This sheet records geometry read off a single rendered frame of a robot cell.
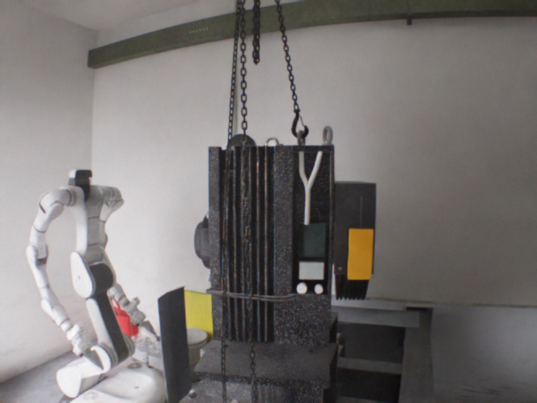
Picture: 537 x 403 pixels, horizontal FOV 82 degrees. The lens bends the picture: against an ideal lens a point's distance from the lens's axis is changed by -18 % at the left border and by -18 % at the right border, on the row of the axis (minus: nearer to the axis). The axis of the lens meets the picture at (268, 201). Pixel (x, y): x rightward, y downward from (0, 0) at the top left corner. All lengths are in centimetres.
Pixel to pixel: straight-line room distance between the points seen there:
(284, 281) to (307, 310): 14
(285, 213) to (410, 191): 125
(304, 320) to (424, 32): 191
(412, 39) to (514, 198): 119
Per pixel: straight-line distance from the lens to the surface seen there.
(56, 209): 184
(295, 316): 133
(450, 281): 246
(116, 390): 230
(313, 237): 129
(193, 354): 274
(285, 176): 124
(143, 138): 305
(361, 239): 116
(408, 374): 172
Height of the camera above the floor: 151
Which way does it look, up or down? 4 degrees down
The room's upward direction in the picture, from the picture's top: straight up
